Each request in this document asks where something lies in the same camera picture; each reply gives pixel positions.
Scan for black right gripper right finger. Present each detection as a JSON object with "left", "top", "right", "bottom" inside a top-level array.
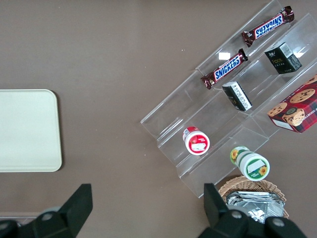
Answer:
[{"left": 198, "top": 183, "right": 267, "bottom": 238}]

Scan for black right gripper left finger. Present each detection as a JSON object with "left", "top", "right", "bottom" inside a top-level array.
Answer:
[{"left": 18, "top": 183, "right": 93, "bottom": 238}]

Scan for light tan wicker basket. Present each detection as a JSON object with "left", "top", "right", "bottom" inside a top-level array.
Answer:
[{"left": 217, "top": 175, "right": 290, "bottom": 220}]

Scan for cream rectangular tray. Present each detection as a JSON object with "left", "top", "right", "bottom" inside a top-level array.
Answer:
[{"left": 0, "top": 89, "right": 62, "bottom": 173}]

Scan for silver foil packets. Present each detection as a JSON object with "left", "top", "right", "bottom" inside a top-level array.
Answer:
[{"left": 226, "top": 190, "right": 286, "bottom": 224}]

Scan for white cup with green label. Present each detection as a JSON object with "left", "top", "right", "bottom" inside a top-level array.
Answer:
[{"left": 229, "top": 145, "right": 270, "bottom": 181}]

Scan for white cup with red label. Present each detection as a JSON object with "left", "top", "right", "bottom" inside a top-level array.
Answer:
[{"left": 182, "top": 126, "right": 211, "bottom": 156}]

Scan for clear acrylic stepped shelf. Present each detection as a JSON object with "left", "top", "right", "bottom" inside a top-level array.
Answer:
[{"left": 140, "top": 0, "right": 317, "bottom": 199}]

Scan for small black carton box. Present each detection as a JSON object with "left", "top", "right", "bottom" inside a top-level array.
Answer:
[
  {"left": 264, "top": 42, "right": 303, "bottom": 75},
  {"left": 222, "top": 81, "right": 253, "bottom": 112}
]

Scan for red plaid cookie box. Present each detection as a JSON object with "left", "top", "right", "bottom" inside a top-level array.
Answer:
[{"left": 266, "top": 74, "right": 317, "bottom": 134}]

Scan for brown snickers bar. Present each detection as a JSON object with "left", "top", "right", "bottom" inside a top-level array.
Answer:
[
  {"left": 200, "top": 48, "right": 249, "bottom": 90},
  {"left": 241, "top": 6, "right": 295, "bottom": 48}
]

